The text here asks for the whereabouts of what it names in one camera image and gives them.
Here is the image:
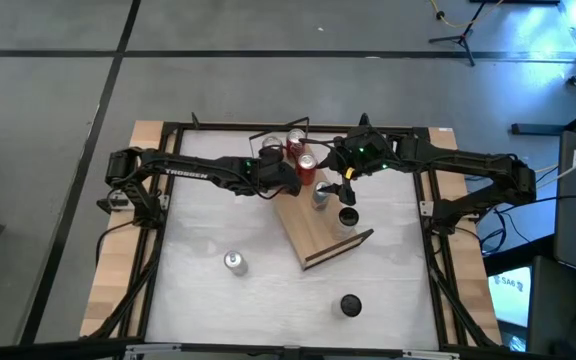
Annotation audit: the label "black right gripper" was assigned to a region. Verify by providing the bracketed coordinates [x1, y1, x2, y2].
[317, 125, 404, 207]

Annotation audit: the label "blue silver Red Bull can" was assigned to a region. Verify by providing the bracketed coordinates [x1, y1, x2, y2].
[310, 180, 333, 212]
[223, 249, 250, 278]

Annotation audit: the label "red Coke Zero can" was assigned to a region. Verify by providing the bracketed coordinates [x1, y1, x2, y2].
[296, 152, 319, 187]

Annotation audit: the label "red Coca-Cola can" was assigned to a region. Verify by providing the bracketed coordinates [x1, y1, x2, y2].
[261, 134, 285, 154]
[285, 128, 308, 160]

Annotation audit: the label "white screen with lettering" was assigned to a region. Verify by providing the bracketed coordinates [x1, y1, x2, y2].
[487, 266, 533, 329]

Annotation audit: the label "wooden tray with wire rim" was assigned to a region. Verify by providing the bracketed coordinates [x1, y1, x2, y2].
[247, 116, 375, 272]

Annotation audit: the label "black table frame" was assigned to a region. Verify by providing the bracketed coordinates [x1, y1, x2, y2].
[80, 113, 503, 360]

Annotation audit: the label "tangled blue black cables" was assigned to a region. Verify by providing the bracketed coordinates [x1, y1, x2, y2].
[460, 192, 532, 257]

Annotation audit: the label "black cable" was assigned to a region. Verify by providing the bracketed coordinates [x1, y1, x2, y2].
[95, 218, 139, 266]

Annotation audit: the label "yellow cable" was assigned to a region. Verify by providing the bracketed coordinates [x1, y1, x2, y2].
[430, 0, 507, 30]

